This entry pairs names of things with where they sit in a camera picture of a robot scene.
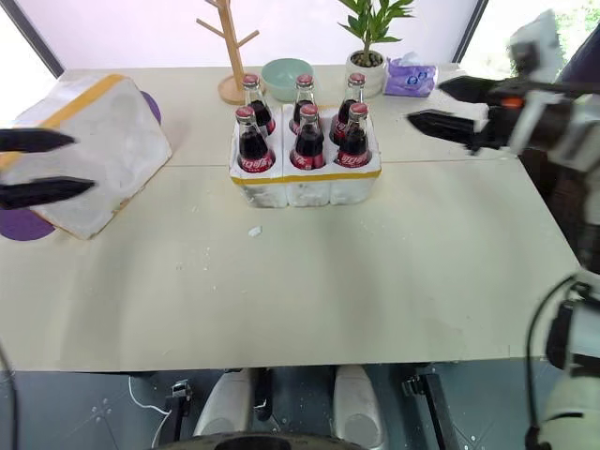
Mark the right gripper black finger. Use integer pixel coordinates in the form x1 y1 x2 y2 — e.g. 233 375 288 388
436 75 494 106
406 109 489 151

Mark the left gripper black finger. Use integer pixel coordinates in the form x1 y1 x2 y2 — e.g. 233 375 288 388
0 127 79 154
0 176 98 210

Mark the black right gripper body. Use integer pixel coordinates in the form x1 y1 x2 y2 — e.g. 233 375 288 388
467 79 532 156

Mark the glass cola bottle red cap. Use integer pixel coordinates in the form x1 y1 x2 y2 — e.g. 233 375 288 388
234 105 277 176
241 73 278 139
335 102 375 170
287 73 317 137
288 103 328 172
328 71 368 146

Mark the white foam crate yellow tape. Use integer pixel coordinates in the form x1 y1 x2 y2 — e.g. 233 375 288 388
228 101 383 209

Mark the purple round mat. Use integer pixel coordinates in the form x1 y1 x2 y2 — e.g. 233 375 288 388
0 90 163 243

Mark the purple tissue pack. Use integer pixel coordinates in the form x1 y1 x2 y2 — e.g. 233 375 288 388
383 51 439 98

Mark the green plant in white pot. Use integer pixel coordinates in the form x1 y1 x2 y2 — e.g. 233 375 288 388
336 0 416 99

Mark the pale green bowl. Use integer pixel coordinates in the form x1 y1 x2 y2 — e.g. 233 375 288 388
260 57 316 103

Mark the wooden branch rack stand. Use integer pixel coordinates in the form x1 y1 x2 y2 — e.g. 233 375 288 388
195 0 262 107

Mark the black table leg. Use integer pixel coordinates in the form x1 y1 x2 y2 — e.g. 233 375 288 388
401 364 463 450
152 380 194 450

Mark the white rounded robot leg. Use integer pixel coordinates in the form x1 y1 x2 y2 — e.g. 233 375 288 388
193 367 255 440
331 365 386 450

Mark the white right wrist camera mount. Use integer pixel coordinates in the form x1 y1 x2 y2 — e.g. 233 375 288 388
507 8 582 160

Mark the dark window frame post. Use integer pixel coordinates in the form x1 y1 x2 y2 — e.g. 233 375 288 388
0 0 66 80
451 0 489 66

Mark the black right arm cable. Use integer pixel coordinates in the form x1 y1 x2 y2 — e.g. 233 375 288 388
523 273 593 450

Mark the thin white floor cable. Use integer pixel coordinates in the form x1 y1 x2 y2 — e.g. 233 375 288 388
127 373 173 417

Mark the black centre post under table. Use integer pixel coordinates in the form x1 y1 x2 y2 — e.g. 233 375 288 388
251 367 277 424

